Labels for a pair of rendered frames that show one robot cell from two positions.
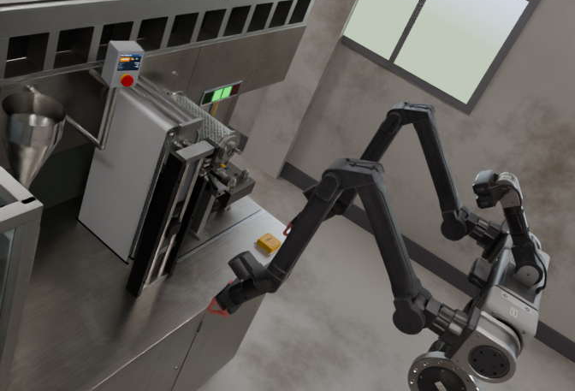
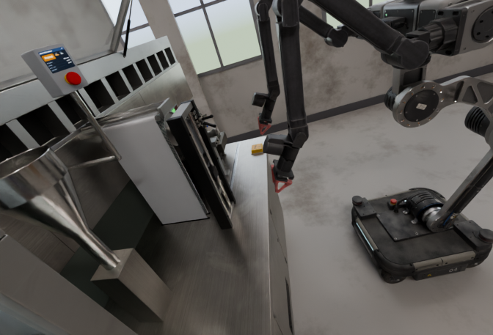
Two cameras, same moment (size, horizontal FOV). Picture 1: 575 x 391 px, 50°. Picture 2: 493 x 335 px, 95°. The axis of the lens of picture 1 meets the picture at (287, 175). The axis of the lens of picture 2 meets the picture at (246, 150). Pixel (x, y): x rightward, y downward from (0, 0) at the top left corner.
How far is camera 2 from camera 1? 0.98 m
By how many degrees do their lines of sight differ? 7
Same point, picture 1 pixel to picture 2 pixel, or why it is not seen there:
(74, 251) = (176, 240)
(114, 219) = (180, 204)
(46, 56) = (26, 144)
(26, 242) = (31, 300)
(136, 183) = (170, 171)
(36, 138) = (31, 183)
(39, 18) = not seen: outside the picture
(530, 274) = not seen: outside the picture
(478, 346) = (475, 20)
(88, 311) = (216, 262)
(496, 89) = not seen: hidden behind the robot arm
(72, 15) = (14, 101)
